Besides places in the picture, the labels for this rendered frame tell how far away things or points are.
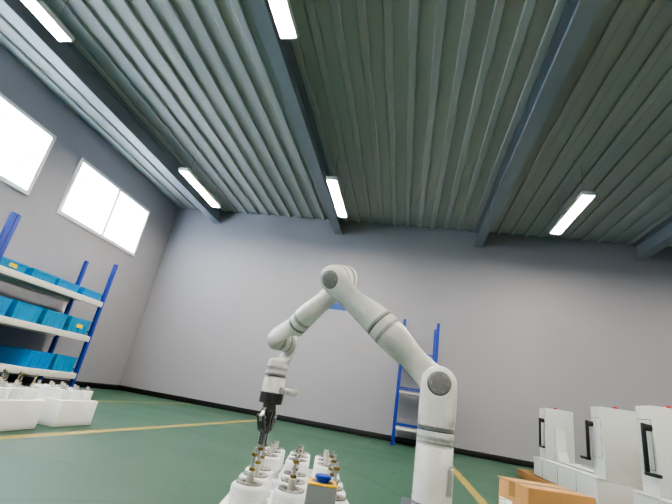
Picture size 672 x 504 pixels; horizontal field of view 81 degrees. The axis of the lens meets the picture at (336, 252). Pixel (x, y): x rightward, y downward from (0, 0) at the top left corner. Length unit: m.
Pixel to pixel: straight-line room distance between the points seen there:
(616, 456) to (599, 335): 4.28
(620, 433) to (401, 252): 4.98
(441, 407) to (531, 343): 6.78
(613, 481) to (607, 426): 0.39
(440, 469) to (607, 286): 7.62
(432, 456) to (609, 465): 3.14
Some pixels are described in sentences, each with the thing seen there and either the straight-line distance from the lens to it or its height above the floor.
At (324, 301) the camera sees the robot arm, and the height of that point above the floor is 0.79.
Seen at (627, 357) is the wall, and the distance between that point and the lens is 8.35.
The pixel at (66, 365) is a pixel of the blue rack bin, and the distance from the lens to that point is 6.99.
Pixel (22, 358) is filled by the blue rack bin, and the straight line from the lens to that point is 6.56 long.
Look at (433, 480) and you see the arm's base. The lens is 1.10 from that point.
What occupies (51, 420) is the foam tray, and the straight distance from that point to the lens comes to 3.70.
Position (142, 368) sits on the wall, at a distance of 8.96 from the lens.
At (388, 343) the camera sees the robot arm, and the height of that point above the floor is 0.67.
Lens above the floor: 0.51
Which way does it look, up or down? 20 degrees up
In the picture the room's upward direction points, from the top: 10 degrees clockwise
